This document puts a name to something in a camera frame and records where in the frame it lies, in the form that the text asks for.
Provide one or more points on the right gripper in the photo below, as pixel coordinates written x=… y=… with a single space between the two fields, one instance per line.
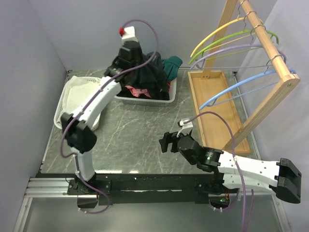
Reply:
x=169 y=137

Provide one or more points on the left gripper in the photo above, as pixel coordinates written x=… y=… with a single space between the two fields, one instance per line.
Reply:
x=142 y=61

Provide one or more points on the dark navy shorts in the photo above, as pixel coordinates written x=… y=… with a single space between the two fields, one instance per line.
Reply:
x=151 y=77

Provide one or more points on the blue hanger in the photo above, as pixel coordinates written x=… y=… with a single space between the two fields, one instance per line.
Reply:
x=213 y=100

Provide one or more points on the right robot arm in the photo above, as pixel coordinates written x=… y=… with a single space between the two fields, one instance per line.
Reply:
x=281 y=178

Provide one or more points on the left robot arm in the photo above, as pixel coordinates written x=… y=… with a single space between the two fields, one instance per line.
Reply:
x=76 y=126

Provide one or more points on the wooden hanger rack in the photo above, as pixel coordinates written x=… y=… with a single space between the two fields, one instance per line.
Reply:
x=206 y=81

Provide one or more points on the green hanger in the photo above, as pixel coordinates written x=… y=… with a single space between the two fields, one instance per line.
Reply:
x=218 y=42

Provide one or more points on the pink garment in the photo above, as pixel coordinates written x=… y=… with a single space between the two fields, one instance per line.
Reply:
x=138 y=92

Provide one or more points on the teal garment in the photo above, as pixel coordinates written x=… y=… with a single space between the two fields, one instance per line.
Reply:
x=171 y=66

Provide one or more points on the white laundry basket with clothes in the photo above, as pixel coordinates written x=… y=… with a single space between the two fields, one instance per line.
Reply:
x=150 y=102

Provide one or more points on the white basket with cloth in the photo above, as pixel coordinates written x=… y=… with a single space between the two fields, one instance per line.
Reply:
x=62 y=101

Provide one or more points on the white cloth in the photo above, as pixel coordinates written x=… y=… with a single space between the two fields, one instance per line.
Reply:
x=77 y=91

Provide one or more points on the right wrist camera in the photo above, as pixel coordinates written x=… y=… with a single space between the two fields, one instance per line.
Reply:
x=185 y=123

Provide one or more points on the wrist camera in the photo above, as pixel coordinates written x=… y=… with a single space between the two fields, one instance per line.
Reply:
x=127 y=34
x=185 y=123

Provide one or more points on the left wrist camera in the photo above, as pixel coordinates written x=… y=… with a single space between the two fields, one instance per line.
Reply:
x=127 y=34

